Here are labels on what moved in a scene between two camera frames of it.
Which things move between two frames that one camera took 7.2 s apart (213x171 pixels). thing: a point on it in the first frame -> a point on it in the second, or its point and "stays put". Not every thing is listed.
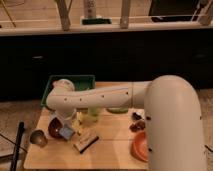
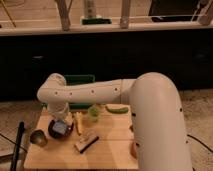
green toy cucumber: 117,110 stays put
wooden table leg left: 63,10 stays put
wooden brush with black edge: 86,142 stays put
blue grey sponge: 66,132 -> 60,126
